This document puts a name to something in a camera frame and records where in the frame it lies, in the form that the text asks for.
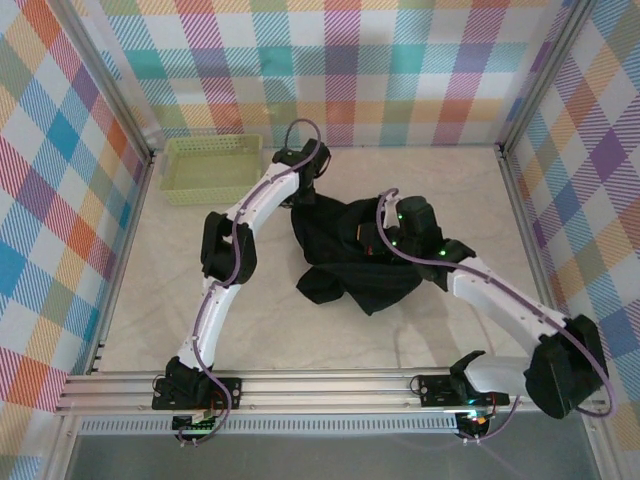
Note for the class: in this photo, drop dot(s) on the aluminium corner post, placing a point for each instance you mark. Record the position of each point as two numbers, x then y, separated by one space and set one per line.
545 80
100 80

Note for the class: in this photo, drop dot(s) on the aluminium right side rail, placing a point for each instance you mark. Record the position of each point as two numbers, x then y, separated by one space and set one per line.
530 250

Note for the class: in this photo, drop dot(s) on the controller board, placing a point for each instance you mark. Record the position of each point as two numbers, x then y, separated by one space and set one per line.
474 417
197 422

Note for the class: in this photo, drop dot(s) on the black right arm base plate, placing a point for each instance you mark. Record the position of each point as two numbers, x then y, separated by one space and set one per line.
435 390

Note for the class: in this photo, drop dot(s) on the right controller board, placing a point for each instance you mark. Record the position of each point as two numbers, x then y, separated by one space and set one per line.
474 417

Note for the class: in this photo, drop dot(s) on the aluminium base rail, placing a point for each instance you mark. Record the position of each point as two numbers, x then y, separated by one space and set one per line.
325 387

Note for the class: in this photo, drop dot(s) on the black t-shirt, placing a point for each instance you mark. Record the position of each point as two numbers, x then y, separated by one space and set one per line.
350 285

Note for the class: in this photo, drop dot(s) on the aluminium left corner post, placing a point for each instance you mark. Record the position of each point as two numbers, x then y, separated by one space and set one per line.
100 80

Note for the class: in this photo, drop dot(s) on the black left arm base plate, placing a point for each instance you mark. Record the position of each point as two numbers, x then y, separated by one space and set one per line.
230 392

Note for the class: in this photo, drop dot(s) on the aluminium left side rail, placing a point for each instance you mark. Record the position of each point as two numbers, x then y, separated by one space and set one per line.
122 260

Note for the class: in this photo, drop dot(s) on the left controller board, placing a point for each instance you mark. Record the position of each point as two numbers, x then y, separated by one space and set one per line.
197 422

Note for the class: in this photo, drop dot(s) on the pale green perforated plastic basket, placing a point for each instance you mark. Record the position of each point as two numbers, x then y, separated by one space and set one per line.
210 170

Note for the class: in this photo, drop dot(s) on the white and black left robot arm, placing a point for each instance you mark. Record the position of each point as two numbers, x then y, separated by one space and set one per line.
270 192

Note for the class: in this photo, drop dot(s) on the aluminium right corner post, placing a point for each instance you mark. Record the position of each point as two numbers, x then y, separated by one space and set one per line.
545 80

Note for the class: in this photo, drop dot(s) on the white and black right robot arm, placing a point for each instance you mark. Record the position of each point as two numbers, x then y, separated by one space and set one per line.
500 295

